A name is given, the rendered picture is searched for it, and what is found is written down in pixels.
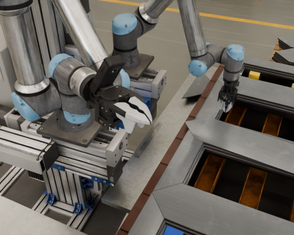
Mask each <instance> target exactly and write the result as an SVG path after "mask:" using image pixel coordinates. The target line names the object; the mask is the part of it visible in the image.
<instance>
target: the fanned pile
mask: <svg viewBox="0 0 294 235"><path fill-rule="evenodd" d="M209 81H210V79H209V78H208V77H207V76H206V75H205V74H203V75H201V76H198V77H196V78H195V80H194V81H193V83H192V84H191V86H190V87H189V88H188V90H187V91H186V93H185V94H184V96H183V97H182V99H184V98H188V97H194V96H198V95H201V94H202V93H203V91H204V90H205V88H206V86H207V85H208V83H209Z"/></svg>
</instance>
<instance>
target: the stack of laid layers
mask: <svg viewBox="0 0 294 235"><path fill-rule="evenodd" d="M245 69H246V70H250V71H255V72H259V73H263V74H268V75H272V76H277V77H282V78H286V79H290V80H294V74H292V73H287V72H283V71H279V70H274V69H269V68H264V67H260V66H256V65H251V64H247V63H243V65H242V68H241V72H240V73H242V74H243V72H244V70H245ZM240 76H241V75H240ZM237 100H239V101H242V102H246V103H250V104H254V105H258V106H262V107H266V108H269V109H273V110H277V111H282V112H285V113H289V114H293V115H294V107H290V106H286V105H282V104H278V103H274V102H270V101H266V100H262V99H258V98H254V97H250V96H246V95H242V94H238V99H237ZM223 112H224V111H223V109H220V110H219V112H218V114H217V116H216V118H215V119H217V120H220V118H221V116H222V114H223ZM242 128H244V127H242ZM245 129H247V128H245ZM248 130H251V129H248ZM251 131H254V130H251ZM254 132H257V133H260V134H264V135H267V136H270V137H272V138H276V139H279V140H282V141H285V142H288V143H291V144H294V141H290V140H287V139H283V138H279V137H276V136H272V135H269V134H265V133H262V132H259V131H254ZM204 151H208V152H211V153H214V154H218V155H221V156H224V157H227V158H230V159H234V160H237V161H240V162H243V163H246V164H249V165H252V166H256V167H259V168H262V169H265V170H269V171H271V172H275V173H278V174H281V175H285V176H288V177H291V178H294V174H293V173H290V172H287V171H284V170H282V169H279V168H276V167H274V166H270V165H267V164H265V163H262V162H259V161H256V160H253V159H251V158H248V157H245V156H242V155H239V154H236V153H234V152H230V151H228V150H225V149H222V148H220V147H217V146H214V145H211V144H208V143H205V142H203V144H202V146H201V148H200V150H199V152H198V154H197V155H196V157H195V159H194V161H193V163H192V165H191V167H190V169H189V171H188V173H187V175H186V177H185V179H184V181H183V184H186V185H188V183H189V181H190V179H191V177H192V175H193V173H194V171H195V169H196V166H197V164H198V162H199V160H200V158H201V156H202V154H203V152H204ZM167 226H170V227H173V228H175V229H178V230H180V231H182V232H184V233H183V235H206V234H203V233H200V232H198V231H195V230H193V229H190V228H188V227H186V226H183V225H181V224H178V223H176V222H173V221H170V220H168V219H165V218H164V220H163V222H162V224H161V226H160V228H159V230H158V232H157V234H156V235H163V233H164V231H165V229H166V227H167Z"/></svg>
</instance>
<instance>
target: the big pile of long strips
mask: <svg viewBox="0 0 294 235"><path fill-rule="evenodd" d="M278 42H279V47H280V48H282V49H283V50H281V51H276V52H275V53H274V55H273V57H272V59H273V60H274V61H275V62H278V63H282V64H286V65H291V66H294V35H291V36H285V37H280V38H278Z"/></svg>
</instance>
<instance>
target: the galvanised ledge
mask: <svg viewBox="0 0 294 235"><path fill-rule="evenodd" d="M217 69H218V68H216V67H212V66H211V67H210V68H209V69H208V70H207V72H206V73H205V75H206V76H207V77H208V78H209V79H210V80H211V78H212V77H213V75H214V73H215V72H216V70H217ZM195 78H196V76H193V75H192V74H191V73H190V74H189V76H188V77H187V79H186V80H185V81H184V83H183V84H182V86H181V87H180V88H179V90H178V91H177V93H176V94H175V95H174V97H173V98H172V100H171V101H170V102H169V104H168V105H167V107H166V108H165V110H164V111H163V112H162V114H161V115H160V116H159V118H158V119H157V121H156V122H155V124H154V125H153V126H152V128H151V129H150V131H149V132H148V133H147V135H146V136H145V137H144V139H143V140H142V142H141V143H140V145H139V146H138V147H137V149H136V150H135V152H134V153H133V154H132V156H131V157H130V159H129V160H128V161H127V163H126V164H125V166H124V167H123V173H122V175H121V176H120V178H119V180H118V181H117V183H116V185H115V186H110V187H109V188H108V189H107V191H106V192H105V194H104V195H103V197H102V198H101V201H102V203H104V204H106V205H108V206H111V207H114V208H116V209H119V210H121V211H123V212H126V213H130V211H131V209H132V208H133V206H134V204H135V203H136V201H137V199H138V198H139V196H140V194H141V193H142V191H143V189H144V188H145V186H146V185H147V183H148V181H149V180H150V178H151V177H152V175H153V173H154V172H155V170H156V168H157V166H158V165H159V164H160V162H161V160H162V158H163V157H164V155H165V153H166V152H167V150H168V149H169V147H170V145H171V144H172V142H173V141H174V139H175V137H176V136H177V134H178V132H179V130H180V129H181V127H182V126H183V124H184V122H185V121H186V119H187V117H188V116H189V114H190V113H191V111H192V109H193V108H194V106H195V104H196V103H197V101H198V99H199V98H200V96H201V95H198V96H194V97H188V98H184V99H182V97H183V96H184V94H185V93H186V91H187V90H188V88H189V87H190V86H191V84H192V83H193V81H194V80H195ZM159 122H161V123H163V125H162V126H161V128H160V129H159V130H158V132H157V133H156V135H155V136H154V137H153V139H152V140H151V142H150V143H149V144H148V146H147V147H146V149H145V150H144V152H143V153H142V154H141V156H140V157H139V158H136V157H134V155H135V154H136V152H137V151H138V150H139V149H140V147H141V146H142V144H143V143H144V142H145V140H146V139H147V138H148V136H149V135H150V133H151V132H152V131H153V129H154V128H155V126H156V125H157V124H158V123H159Z"/></svg>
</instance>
